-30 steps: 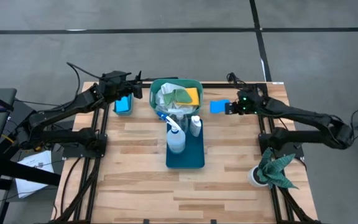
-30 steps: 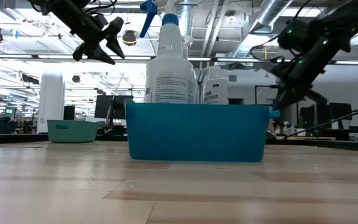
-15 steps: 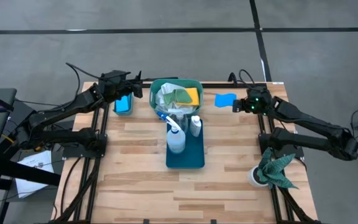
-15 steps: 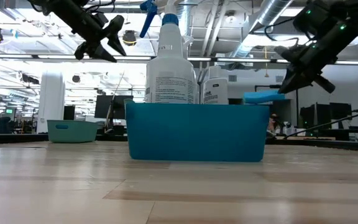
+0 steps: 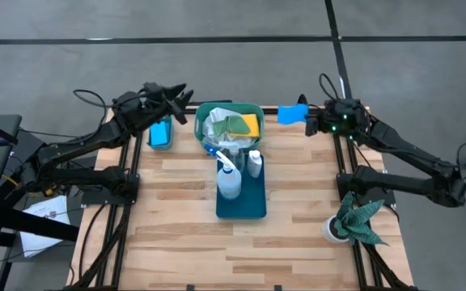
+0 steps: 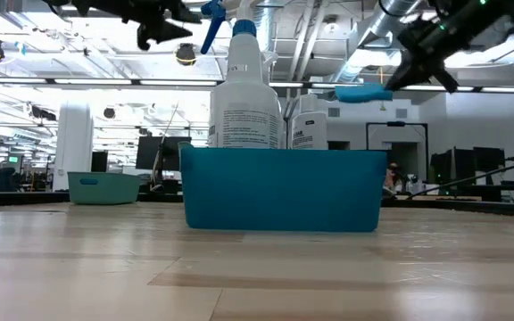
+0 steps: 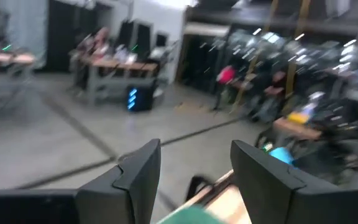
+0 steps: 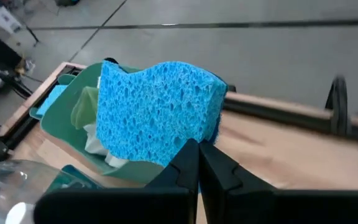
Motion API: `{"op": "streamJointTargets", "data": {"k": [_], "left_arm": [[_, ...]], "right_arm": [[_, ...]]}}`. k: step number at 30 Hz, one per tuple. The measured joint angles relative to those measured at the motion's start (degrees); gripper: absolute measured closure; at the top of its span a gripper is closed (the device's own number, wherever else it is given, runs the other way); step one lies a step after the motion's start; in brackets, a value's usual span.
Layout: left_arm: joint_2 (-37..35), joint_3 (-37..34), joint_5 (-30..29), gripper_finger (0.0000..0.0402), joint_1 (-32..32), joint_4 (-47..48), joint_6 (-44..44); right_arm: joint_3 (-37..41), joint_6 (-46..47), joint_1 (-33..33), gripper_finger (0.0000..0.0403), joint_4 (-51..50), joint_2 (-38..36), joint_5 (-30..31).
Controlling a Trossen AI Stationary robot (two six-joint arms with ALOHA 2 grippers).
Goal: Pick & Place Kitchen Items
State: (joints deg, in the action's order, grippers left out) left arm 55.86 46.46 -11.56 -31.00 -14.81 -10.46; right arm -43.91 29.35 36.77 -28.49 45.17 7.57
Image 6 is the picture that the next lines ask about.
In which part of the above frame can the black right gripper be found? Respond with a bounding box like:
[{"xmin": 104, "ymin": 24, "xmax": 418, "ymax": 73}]
[{"xmin": 384, "ymin": 15, "xmax": 461, "ymax": 94}]

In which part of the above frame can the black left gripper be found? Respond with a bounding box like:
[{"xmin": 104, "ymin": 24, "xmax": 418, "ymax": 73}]
[{"xmin": 42, "ymin": 0, "xmax": 203, "ymax": 51}]

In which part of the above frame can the blue sponge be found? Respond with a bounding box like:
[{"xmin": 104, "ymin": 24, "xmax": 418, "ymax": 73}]
[{"xmin": 334, "ymin": 82, "xmax": 394, "ymax": 104}]

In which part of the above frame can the blue-trigger spray bottle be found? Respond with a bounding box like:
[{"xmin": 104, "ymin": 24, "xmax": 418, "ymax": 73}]
[{"xmin": 199, "ymin": 0, "xmax": 284, "ymax": 150}]

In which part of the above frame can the white labelled bottle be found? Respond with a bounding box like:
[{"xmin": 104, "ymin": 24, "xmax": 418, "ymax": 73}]
[{"xmin": 290, "ymin": 93, "xmax": 329, "ymax": 151}]

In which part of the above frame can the long light bar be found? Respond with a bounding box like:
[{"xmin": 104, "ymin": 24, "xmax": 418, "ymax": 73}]
[{"xmin": 0, "ymin": 76, "xmax": 514, "ymax": 95}]

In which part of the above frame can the person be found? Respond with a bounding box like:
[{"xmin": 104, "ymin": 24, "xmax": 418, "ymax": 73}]
[{"xmin": 384, "ymin": 162, "xmax": 402, "ymax": 193}]

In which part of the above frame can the black monitor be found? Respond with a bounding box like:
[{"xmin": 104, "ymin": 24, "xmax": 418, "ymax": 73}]
[
  {"xmin": 135, "ymin": 136, "xmax": 193, "ymax": 172},
  {"xmin": 452, "ymin": 146, "xmax": 507, "ymax": 186}
]

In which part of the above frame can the white pillar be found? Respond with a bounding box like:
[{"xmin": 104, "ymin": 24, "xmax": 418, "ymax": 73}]
[{"xmin": 53, "ymin": 100, "xmax": 95, "ymax": 193}]

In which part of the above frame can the black box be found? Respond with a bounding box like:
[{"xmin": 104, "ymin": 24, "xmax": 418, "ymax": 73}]
[{"xmin": 90, "ymin": 151, "xmax": 109, "ymax": 174}]

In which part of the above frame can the blue plastic bin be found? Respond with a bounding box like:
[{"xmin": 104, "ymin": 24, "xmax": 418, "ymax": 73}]
[{"xmin": 178, "ymin": 147, "xmax": 388, "ymax": 234}]

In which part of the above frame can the small teal bin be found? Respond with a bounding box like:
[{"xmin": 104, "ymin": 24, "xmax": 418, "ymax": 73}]
[{"xmin": 67, "ymin": 171, "xmax": 142, "ymax": 206}]

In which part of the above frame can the black rectangular frame stand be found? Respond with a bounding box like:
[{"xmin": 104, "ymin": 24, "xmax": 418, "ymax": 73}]
[{"xmin": 365, "ymin": 120, "xmax": 430, "ymax": 179}]

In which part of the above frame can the narrow silver duct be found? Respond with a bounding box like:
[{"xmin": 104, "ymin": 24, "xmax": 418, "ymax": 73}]
[{"xmin": 332, "ymin": 0, "xmax": 423, "ymax": 86}]

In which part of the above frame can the wide ribbed silver duct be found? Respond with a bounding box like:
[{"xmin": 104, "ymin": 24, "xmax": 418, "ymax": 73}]
[{"xmin": 252, "ymin": 0, "xmax": 277, "ymax": 54}]

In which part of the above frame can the thin black cable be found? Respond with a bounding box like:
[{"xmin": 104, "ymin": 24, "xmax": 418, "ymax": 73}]
[{"xmin": 406, "ymin": 156, "xmax": 514, "ymax": 201}]

